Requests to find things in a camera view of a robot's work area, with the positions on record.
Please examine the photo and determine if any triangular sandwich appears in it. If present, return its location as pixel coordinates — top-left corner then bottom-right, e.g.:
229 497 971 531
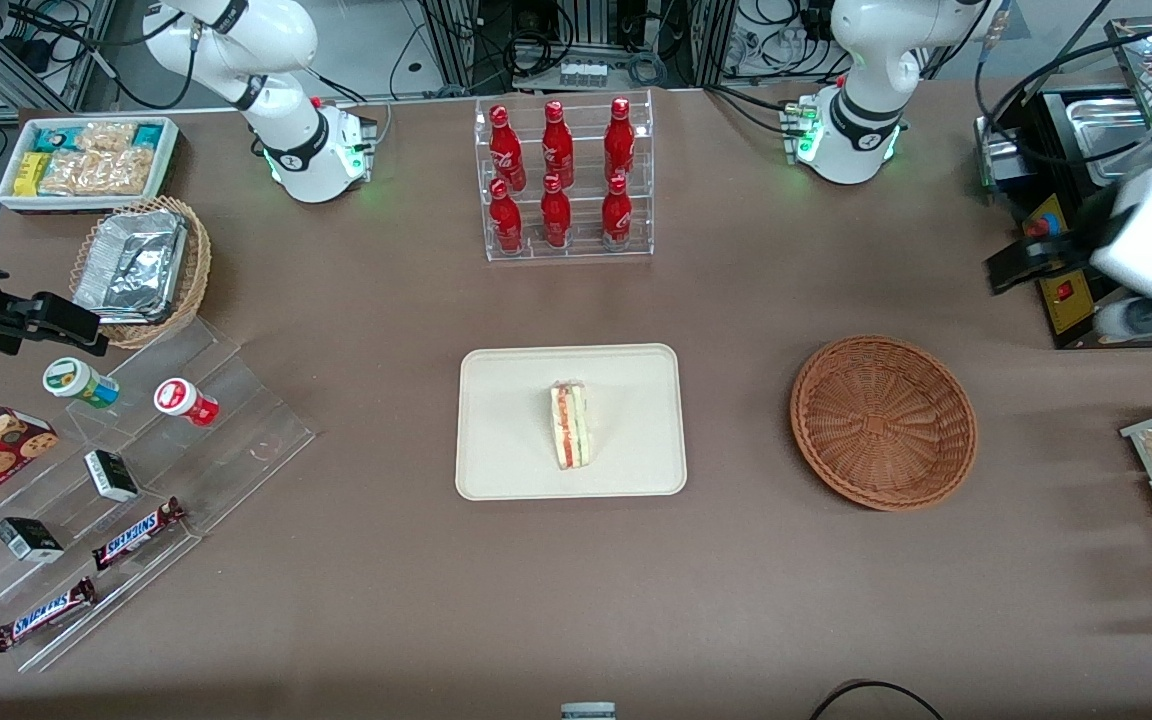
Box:
548 379 593 472

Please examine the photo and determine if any light tan wicker basket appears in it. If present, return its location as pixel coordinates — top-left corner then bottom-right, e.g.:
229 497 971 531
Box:
68 195 213 351

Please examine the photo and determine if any brown round wicker basket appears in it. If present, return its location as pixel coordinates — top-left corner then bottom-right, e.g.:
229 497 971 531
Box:
789 334 979 513

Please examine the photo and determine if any cream rectangular tray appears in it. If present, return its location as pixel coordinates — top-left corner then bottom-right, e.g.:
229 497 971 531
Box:
454 343 689 501

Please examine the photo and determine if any green lidded cup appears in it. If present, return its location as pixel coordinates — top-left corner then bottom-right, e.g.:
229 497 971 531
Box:
42 356 122 411

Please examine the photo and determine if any stack of foil trays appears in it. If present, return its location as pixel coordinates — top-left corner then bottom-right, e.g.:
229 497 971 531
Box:
72 208 189 326

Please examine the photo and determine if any steel pan in warmer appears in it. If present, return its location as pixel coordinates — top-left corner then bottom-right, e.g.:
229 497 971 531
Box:
1064 95 1152 188

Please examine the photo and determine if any black food warmer machine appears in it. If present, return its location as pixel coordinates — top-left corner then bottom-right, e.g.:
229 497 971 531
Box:
973 14 1152 352

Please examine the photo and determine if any red lidded cup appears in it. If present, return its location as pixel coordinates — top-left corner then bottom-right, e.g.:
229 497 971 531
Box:
153 377 221 429

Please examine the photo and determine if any yellow snack pack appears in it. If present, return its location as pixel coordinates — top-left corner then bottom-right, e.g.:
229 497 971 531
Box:
13 151 53 198

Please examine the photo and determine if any large clear cracker bag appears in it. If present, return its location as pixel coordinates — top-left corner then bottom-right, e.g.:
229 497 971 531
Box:
37 147 158 198

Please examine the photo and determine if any small black white box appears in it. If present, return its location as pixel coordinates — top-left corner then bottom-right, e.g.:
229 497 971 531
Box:
0 515 66 565
83 449 141 504

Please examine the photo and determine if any small clear cracker bag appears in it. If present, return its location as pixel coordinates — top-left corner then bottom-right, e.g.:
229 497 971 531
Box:
76 121 139 153

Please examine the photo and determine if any clear acrylic stepped stand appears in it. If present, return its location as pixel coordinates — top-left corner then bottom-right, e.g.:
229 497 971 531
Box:
0 315 318 674

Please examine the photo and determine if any white rectangular snack bin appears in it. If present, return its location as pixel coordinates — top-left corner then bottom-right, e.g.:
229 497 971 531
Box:
0 115 181 216

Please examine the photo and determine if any brown snickers bar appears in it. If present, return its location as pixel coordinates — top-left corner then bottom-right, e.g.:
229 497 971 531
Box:
90 496 187 573
0 576 99 654

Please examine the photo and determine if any red cola bottle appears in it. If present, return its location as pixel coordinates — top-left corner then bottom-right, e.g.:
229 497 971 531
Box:
489 178 526 255
540 174 574 250
603 96 637 185
601 174 635 251
541 100 576 189
488 104 527 193

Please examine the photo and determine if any clear acrylic bottle rack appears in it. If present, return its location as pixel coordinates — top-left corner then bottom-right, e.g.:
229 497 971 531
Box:
473 88 656 264

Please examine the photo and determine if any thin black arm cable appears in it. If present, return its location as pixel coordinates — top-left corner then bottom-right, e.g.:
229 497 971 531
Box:
973 28 1152 168

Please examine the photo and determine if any black floor cable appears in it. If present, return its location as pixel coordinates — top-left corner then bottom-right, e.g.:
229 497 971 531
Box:
808 679 948 720

